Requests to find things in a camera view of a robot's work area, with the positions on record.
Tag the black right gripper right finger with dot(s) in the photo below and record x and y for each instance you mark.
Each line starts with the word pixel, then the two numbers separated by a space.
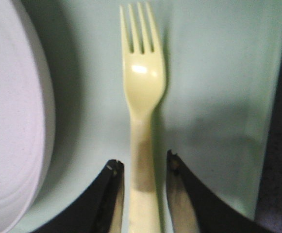
pixel 194 208

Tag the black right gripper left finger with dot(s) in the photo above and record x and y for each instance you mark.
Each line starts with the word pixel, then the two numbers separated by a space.
pixel 99 209

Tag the beige round plate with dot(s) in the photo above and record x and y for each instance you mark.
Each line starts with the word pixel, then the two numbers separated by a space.
pixel 27 114

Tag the yellow plastic fork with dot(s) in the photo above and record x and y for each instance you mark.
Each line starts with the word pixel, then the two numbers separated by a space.
pixel 144 82

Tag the light green plastic tray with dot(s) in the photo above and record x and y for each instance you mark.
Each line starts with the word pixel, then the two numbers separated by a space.
pixel 222 63

